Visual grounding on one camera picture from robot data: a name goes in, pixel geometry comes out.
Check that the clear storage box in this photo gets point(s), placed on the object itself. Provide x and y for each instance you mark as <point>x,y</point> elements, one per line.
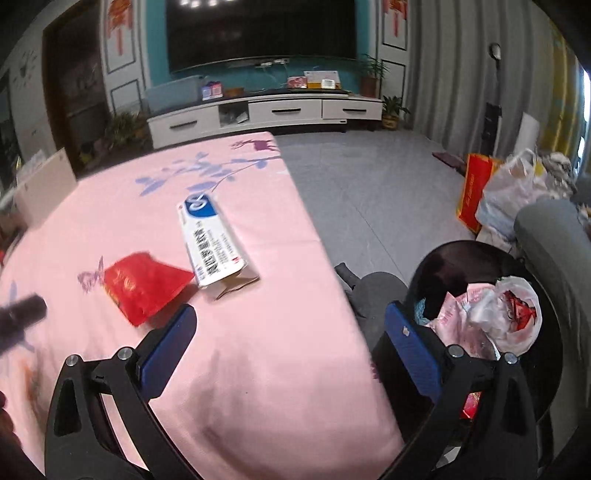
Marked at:
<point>174,95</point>

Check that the person left hand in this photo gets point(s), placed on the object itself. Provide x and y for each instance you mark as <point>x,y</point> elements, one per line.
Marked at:
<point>7,425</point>

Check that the red foil snack bag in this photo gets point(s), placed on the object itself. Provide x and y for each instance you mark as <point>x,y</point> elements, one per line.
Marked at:
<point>141,286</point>

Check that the red chinese knot decoration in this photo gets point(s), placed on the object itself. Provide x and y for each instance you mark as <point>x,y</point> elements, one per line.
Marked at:
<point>119,16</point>

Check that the tall potted plant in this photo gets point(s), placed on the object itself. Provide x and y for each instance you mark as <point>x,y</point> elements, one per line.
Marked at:
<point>372,72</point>

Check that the pink patterned plastic bag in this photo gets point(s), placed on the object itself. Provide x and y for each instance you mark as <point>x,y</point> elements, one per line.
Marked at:
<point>453,327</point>

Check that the potted plant left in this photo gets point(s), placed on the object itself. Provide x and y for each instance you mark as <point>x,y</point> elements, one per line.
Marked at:
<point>126,129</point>

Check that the potted plant right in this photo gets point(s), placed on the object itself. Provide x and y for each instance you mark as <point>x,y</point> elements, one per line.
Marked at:
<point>393,110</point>

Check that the white blue medicine box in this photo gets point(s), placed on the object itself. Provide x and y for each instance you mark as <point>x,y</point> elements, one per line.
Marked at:
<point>216,257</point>

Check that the large black television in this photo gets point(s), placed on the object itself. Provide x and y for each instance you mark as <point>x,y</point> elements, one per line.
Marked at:
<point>209,32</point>

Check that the red orange shopping bag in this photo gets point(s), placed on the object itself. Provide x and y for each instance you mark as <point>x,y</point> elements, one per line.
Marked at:
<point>480,169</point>

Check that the white plastic bag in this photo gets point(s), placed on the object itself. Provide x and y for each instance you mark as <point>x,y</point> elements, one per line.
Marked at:
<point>517,183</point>
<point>510,315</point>

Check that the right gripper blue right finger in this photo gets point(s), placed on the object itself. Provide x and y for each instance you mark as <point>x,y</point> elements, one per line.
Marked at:
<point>418,360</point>

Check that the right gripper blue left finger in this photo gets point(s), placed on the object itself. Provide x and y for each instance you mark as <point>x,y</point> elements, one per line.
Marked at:
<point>161,350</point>

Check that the pink floral tablecloth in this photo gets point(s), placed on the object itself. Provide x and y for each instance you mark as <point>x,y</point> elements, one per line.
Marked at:
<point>277,383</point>

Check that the black round trash bin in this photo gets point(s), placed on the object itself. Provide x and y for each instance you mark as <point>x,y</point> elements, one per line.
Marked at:
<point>450,268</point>

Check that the white cardboard box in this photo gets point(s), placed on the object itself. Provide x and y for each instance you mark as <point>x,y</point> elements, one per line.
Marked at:
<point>42,188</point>

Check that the white tv cabinet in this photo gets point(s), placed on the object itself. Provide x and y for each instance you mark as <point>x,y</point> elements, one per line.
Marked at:
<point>260,112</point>

